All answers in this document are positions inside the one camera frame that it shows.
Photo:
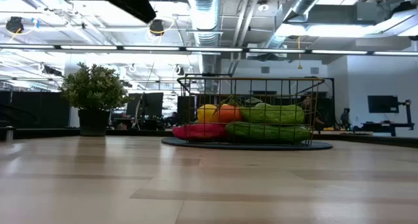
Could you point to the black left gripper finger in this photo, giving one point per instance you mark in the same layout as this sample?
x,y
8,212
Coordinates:
x,y
143,10

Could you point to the yellow lemon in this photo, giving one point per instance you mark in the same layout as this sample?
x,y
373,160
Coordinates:
x,y
207,113

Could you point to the bright red pepper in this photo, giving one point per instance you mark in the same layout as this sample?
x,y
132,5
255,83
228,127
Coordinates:
x,y
199,132

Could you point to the tangerine sprig with leaves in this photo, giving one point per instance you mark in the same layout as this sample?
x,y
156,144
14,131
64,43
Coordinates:
x,y
228,113

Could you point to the light green cucumber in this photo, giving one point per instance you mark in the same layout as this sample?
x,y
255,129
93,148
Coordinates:
x,y
272,114

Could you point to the dark green cucumber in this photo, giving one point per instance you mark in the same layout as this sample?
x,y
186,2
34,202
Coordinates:
x,y
267,132

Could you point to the long ceiling light strip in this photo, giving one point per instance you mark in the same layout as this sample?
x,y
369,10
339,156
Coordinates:
x,y
209,49

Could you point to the small potted green plant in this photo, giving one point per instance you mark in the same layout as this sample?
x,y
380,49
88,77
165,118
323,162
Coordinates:
x,y
94,87

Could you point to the black desktop monitors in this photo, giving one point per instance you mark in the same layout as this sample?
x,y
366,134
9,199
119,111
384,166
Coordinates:
x,y
145,104

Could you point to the black partition panels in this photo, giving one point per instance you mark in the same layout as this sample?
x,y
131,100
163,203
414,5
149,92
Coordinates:
x,y
32,109

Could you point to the person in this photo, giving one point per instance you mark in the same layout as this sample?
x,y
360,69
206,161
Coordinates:
x,y
308,103

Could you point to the dark office desk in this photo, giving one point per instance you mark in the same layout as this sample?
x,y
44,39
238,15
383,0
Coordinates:
x,y
396,125

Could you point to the silver ribbed ventilation duct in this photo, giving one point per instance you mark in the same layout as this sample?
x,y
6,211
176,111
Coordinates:
x,y
204,18

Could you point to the black aluminium table frame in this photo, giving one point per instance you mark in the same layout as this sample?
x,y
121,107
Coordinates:
x,y
49,132

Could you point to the slanted silver ventilation duct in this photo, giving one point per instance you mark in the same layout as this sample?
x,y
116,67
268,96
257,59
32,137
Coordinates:
x,y
303,5

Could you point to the black wall monitor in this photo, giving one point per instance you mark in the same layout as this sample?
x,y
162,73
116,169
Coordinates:
x,y
382,104

